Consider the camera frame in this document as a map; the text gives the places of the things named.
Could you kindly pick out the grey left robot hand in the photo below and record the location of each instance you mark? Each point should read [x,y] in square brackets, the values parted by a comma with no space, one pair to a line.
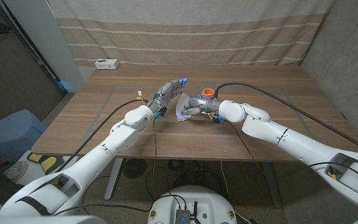
[168,93]

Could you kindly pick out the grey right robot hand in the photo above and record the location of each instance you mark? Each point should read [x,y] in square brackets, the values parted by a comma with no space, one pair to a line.
[204,105]

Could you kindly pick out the white paper coffee filter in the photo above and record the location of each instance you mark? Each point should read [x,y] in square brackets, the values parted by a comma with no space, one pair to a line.
[182,102]

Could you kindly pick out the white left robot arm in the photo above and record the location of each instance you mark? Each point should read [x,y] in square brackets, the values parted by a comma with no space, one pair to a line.
[98,158]

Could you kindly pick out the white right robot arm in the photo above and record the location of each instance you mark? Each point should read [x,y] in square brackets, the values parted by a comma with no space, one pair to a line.
[297,143]

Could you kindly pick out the pink plastic cup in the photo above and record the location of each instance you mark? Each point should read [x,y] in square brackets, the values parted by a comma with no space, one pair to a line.
[206,96]

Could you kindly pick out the orange plastic cup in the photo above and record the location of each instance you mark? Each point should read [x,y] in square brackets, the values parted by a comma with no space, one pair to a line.
[208,91]

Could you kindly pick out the beige striped backdrop curtain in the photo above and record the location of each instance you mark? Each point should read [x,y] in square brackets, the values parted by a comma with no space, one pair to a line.
[191,37]

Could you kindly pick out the white power strip box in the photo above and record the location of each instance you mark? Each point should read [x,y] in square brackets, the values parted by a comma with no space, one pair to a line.
[107,64]

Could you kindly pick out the round black floor grille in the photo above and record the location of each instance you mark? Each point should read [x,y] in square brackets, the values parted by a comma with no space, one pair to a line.
[134,168]

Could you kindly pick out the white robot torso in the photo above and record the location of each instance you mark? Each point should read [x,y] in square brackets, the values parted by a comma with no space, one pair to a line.
[204,202]

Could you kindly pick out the white table leg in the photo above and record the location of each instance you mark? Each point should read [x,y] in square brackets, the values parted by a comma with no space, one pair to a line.
[113,179]

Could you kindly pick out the grey table leg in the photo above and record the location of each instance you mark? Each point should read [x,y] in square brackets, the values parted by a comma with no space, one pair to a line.
[272,186]

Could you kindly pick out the yellow and black floor object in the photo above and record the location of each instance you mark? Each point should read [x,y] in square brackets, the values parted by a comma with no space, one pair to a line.
[48,162]

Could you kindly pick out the blue plastic bin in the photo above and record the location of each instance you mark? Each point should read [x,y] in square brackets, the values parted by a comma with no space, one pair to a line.
[11,133]

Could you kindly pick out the grey sneaker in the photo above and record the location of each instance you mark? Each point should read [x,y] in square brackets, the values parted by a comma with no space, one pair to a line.
[15,171]

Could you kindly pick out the white wall panel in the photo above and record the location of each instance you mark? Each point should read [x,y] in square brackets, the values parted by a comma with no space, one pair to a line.
[48,40]

